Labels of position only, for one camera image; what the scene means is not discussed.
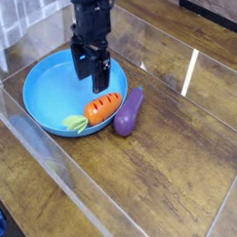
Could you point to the blue round plastic tray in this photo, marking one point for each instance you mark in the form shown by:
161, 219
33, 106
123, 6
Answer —
52, 92

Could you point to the black bar in background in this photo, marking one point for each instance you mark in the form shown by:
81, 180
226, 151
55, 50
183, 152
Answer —
208, 14

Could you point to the clear acrylic enclosure wall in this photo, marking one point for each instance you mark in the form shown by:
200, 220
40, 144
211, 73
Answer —
174, 176

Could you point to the white sheer curtain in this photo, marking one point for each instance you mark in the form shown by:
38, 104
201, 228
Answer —
16, 16

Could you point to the orange toy carrot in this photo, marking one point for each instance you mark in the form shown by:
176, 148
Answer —
96, 111

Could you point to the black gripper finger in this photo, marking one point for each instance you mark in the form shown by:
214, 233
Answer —
81, 57
101, 69

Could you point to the purple toy eggplant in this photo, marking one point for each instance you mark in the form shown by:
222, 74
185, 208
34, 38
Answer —
126, 116

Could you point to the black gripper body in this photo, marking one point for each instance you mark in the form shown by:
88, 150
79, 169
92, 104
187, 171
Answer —
92, 21

